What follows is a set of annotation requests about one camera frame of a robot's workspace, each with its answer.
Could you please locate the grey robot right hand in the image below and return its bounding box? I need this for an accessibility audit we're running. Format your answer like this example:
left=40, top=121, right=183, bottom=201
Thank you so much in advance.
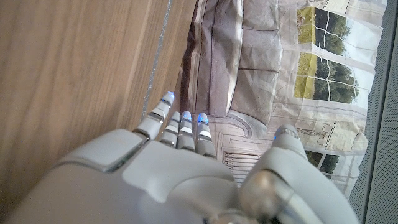
left=4, top=91, right=361, bottom=224

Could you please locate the printed living room backdrop cloth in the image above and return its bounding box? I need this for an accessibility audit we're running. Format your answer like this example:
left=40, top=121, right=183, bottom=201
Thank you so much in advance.
left=180, top=0, right=389, bottom=200

